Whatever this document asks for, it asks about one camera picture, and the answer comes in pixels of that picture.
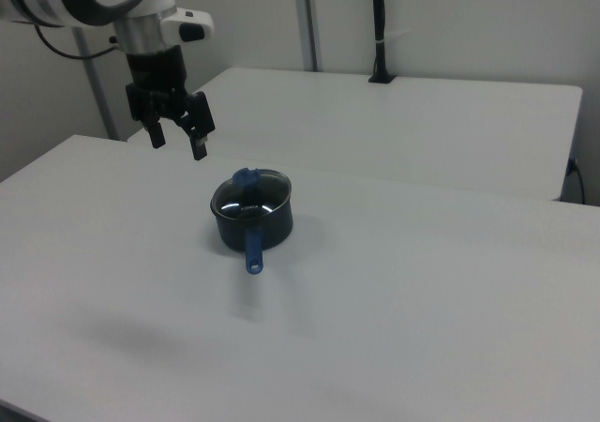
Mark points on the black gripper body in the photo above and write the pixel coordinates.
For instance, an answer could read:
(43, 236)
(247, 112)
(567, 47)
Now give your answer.
(157, 72)

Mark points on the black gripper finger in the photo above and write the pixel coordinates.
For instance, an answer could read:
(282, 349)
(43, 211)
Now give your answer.
(202, 117)
(156, 136)

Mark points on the glass lid with blue knob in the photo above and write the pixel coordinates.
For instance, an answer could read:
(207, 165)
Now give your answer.
(244, 178)

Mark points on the white side table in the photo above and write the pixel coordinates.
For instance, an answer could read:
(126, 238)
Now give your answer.
(375, 126)

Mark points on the grey partition frame post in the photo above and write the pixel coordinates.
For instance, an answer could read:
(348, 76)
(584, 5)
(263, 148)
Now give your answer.
(307, 19)
(96, 89)

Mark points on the black camera pole with clamp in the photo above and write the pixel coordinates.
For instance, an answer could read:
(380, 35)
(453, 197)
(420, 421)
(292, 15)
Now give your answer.
(379, 19)

